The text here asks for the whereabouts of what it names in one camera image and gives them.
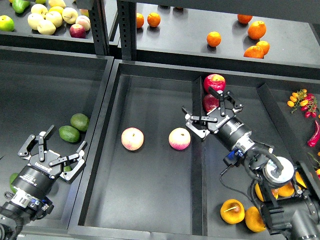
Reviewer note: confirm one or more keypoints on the round green avocado upper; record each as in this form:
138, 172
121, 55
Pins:
80, 121

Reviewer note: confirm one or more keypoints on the black shelf post left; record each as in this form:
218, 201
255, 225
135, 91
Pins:
99, 28

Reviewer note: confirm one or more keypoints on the round green avocado lower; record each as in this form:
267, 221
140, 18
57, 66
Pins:
69, 134

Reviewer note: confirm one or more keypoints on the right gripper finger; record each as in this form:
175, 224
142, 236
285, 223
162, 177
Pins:
199, 124
227, 101

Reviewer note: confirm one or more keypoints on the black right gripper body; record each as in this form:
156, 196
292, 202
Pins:
214, 121

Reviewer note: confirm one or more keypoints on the dark red apple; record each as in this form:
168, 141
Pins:
210, 103

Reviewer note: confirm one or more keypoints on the bright red apple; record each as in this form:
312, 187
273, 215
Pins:
215, 81

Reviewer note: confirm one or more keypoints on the yellow pear far right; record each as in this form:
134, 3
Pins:
300, 180

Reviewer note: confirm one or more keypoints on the black shelf post right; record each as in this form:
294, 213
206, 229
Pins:
128, 29

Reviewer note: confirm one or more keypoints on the cherry tomato bunch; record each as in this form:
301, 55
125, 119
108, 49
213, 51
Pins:
306, 102

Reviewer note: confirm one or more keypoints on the pale yellow pear centre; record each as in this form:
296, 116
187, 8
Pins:
55, 17

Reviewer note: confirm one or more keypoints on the yellow pear brown tip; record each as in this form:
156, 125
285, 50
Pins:
287, 190

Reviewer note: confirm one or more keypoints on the dark green avocado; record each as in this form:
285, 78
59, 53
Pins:
67, 168

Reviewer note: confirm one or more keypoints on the red apple on shelf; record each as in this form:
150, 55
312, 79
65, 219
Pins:
77, 31

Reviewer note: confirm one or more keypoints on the black tray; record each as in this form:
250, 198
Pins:
157, 192
41, 88

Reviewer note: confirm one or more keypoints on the black shelf post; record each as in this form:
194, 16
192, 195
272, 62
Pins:
128, 29
99, 28

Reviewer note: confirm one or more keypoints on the pale yellow pear front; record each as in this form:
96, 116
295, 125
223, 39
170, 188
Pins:
46, 27

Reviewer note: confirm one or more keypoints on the pale yellow pear left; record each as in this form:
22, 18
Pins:
33, 20

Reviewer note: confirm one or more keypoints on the yellow pear hidden middle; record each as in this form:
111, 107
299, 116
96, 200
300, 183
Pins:
258, 192

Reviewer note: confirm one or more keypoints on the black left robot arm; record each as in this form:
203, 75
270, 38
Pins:
34, 182

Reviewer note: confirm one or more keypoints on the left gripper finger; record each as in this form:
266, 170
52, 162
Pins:
40, 140
76, 158

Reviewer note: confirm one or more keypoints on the dark avocado left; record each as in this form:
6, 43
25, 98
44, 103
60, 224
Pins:
12, 177

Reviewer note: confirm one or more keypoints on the pale peach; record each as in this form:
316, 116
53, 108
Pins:
84, 21

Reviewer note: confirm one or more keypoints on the pink yellow apple left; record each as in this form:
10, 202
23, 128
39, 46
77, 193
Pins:
132, 138

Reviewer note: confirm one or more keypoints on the orange far left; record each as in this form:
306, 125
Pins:
139, 20

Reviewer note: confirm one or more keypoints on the pale yellow pear right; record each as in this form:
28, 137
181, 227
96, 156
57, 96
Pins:
69, 15

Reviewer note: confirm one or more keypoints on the pink yellow apple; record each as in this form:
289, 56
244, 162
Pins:
179, 138
132, 138

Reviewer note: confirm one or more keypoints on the large orange right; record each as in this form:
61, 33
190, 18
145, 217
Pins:
257, 30

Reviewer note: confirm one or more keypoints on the orange top right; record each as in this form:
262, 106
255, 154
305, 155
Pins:
244, 19

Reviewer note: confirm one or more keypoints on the red chili pepper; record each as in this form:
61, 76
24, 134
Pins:
316, 135

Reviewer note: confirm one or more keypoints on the orange lower right back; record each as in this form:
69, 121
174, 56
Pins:
264, 45

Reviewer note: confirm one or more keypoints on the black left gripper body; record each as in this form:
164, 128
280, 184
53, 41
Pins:
42, 163

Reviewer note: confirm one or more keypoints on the black centre tray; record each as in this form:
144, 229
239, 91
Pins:
157, 192

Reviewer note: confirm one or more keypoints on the orange centre shelf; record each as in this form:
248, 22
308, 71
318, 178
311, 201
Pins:
213, 38

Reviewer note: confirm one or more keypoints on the round green avocado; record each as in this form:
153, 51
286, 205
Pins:
80, 121
69, 134

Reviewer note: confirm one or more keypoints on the black left tray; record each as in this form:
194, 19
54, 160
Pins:
41, 88

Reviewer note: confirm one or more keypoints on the orange lower right front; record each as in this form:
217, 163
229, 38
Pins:
254, 52

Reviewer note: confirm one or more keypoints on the pink yellow apple right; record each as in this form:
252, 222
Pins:
179, 138

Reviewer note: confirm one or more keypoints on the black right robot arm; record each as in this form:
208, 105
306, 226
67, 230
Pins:
291, 204

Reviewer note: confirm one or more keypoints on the yellow pear bottom right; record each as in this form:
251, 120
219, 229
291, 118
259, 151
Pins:
253, 220

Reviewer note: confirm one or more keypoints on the green apple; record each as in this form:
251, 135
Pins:
6, 23

